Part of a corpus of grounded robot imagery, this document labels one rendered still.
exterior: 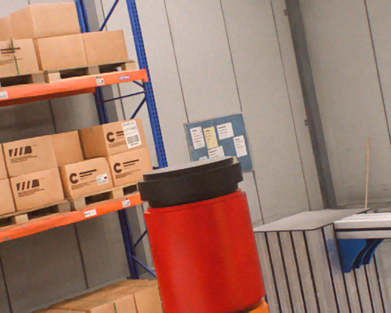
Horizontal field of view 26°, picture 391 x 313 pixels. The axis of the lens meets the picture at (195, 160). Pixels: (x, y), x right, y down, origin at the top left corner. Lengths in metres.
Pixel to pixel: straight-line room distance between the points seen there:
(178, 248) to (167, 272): 0.01
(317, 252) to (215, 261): 1.78
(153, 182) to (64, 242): 10.47
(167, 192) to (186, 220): 0.02
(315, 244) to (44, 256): 8.67
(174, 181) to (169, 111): 11.62
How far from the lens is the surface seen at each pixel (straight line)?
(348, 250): 2.21
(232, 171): 0.39
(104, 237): 11.19
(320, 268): 2.17
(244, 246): 0.40
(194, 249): 0.39
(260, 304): 0.41
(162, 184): 0.39
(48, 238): 10.73
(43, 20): 9.52
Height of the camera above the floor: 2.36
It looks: 3 degrees down
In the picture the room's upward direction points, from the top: 11 degrees counter-clockwise
